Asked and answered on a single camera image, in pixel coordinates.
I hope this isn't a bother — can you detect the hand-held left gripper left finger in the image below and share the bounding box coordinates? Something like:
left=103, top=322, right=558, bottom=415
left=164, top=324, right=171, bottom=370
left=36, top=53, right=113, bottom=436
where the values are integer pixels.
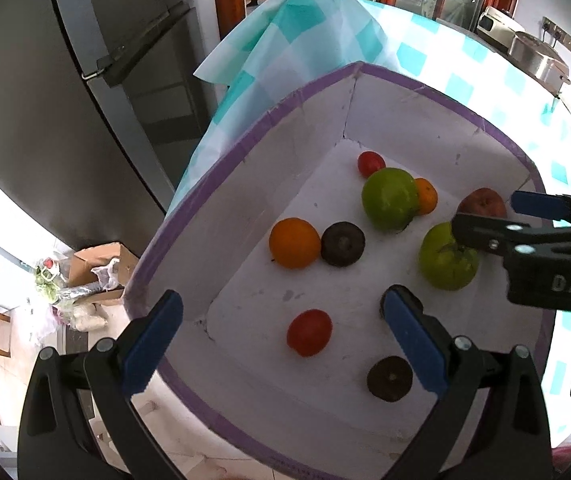
left=18, top=289, right=185, bottom=480

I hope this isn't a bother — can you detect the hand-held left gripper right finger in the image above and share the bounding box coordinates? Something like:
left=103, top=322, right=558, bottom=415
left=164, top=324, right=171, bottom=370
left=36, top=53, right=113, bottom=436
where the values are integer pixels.
left=381, top=284, right=553, bottom=480

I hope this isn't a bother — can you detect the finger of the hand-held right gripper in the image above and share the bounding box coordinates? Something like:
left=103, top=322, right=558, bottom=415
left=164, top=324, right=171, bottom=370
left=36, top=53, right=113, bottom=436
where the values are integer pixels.
left=510, top=190, right=571, bottom=224
left=451, top=212, right=571, bottom=262

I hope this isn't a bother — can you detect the large green tomato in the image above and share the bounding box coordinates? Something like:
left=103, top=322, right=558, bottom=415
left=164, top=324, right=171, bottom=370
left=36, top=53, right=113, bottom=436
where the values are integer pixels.
left=361, top=167, right=420, bottom=232

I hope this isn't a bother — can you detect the small red tomato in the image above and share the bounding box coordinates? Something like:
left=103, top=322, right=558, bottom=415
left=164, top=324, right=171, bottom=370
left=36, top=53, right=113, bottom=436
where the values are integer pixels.
left=357, top=151, right=387, bottom=179

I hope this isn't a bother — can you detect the white box with purple rim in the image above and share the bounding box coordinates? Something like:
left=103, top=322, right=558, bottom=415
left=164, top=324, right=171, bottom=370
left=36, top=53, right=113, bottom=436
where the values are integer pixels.
left=123, top=61, right=555, bottom=480

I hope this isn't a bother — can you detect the reddish brown apple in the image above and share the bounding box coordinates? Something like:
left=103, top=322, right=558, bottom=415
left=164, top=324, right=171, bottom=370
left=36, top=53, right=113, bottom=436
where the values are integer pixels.
left=457, top=187, right=509, bottom=221

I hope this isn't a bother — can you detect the dark mangosteen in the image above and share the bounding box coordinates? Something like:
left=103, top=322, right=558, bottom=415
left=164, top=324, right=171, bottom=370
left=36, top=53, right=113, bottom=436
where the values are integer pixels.
left=380, top=284, right=424, bottom=318
left=367, top=356, right=414, bottom=403
left=321, top=221, right=366, bottom=267

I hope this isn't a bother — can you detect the small orange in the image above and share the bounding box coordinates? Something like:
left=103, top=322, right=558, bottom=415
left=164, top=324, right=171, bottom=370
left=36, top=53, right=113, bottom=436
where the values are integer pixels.
left=414, top=178, right=439, bottom=216

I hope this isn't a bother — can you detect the white plastic bag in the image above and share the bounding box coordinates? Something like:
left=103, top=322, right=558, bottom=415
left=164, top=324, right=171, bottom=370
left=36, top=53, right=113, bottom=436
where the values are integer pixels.
left=90, top=257, right=122, bottom=292

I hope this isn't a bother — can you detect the open cardboard box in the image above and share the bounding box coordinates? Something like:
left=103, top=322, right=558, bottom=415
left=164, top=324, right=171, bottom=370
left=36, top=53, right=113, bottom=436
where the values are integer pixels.
left=68, top=242, right=141, bottom=307

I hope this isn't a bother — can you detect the bag of vegetables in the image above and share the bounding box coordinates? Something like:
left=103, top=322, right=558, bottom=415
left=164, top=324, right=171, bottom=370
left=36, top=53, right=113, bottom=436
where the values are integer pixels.
left=33, top=257, right=69, bottom=306

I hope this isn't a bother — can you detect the steel pot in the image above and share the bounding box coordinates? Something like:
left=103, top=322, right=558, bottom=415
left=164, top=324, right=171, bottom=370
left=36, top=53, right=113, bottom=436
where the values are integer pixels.
left=508, top=31, right=571, bottom=87

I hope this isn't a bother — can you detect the large orange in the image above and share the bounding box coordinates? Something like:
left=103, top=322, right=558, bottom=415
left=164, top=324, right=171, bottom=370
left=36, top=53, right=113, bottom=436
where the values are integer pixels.
left=269, top=217, right=321, bottom=269

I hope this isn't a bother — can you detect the white kitchen appliance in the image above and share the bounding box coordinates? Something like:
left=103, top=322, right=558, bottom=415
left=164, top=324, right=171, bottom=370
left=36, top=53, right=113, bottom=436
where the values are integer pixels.
left=476, top=6, right=526, bottom=50

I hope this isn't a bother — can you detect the grey refrigerator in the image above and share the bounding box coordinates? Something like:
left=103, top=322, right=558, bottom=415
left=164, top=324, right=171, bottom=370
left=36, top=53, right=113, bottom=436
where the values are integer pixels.
left=0, top=0, right=226, bottom=261

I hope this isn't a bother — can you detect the teal checked tablecloth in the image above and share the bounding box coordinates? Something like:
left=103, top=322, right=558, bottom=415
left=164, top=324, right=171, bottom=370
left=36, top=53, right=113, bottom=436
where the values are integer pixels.
left=166, top=0, right=571, bottom=448

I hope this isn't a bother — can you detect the wall socket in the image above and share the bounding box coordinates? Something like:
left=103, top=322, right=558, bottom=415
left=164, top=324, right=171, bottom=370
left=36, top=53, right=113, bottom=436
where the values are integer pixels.
left=540, top=16, right=571, bottom=54

